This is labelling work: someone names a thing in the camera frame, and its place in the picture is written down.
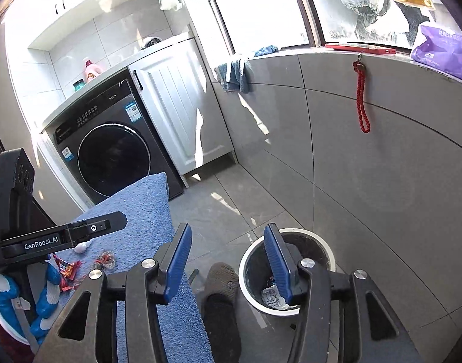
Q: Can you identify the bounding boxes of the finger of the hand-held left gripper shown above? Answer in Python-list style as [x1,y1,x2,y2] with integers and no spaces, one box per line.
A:
[67,212,128,248]

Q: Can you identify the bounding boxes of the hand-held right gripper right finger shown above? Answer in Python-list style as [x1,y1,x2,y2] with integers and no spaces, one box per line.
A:
[264,223,421,363]

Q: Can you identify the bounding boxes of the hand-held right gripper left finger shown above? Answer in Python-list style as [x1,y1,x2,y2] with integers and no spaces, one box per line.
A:
[34,222,194,363]

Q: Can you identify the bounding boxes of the white printed plastic wrapper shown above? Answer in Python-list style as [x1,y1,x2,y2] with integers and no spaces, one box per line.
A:
[261,285,288,309]

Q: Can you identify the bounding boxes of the red candy wrapper clear ends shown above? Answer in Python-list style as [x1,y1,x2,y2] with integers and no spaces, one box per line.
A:
[93,250,116,271]

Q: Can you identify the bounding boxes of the round metal trash bin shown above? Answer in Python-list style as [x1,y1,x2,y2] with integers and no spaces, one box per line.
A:
[239,228,335,314]

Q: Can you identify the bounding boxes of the red orange snack wrapper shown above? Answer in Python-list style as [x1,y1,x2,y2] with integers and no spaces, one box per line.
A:
[51,253,82,292]

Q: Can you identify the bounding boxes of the person's left hand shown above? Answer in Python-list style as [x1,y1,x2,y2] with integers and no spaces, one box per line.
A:
[0,261,62,345]

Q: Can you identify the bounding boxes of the brown mesh slipper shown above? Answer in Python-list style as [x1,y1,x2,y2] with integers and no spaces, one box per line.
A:
[201,262,240,312]

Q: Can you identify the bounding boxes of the blue terry table towel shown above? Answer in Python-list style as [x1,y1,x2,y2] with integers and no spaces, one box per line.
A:
[63,172,214,363]

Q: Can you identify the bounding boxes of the grey front-load washing machine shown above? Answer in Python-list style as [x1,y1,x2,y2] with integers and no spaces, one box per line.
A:
[46,79,184,205]

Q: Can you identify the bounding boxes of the white panelled cabinet door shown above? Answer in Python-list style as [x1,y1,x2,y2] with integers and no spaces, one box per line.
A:
[128,40,235,176]

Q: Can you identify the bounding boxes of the pink detergent bottle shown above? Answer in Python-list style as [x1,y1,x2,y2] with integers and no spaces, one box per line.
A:
[83,57,103,84]

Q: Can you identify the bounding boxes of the blue towel on windowsill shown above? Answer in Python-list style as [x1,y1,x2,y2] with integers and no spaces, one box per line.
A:
[215,44,280,94]

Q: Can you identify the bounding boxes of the red phone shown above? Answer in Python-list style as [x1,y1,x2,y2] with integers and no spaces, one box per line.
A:
[325,43,398,55]

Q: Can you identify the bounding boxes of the purple plastic package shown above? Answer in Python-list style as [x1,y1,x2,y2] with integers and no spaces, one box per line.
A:
[410,22,462,86]

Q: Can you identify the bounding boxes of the dark hanging garment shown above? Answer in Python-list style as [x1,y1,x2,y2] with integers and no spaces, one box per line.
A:
[399,4,432,46]

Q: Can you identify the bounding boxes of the red braided lanyard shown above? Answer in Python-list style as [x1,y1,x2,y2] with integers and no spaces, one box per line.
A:
[353,55,371,134]

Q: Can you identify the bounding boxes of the window frame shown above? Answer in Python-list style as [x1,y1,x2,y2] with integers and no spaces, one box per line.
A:
[199,0,443,55]

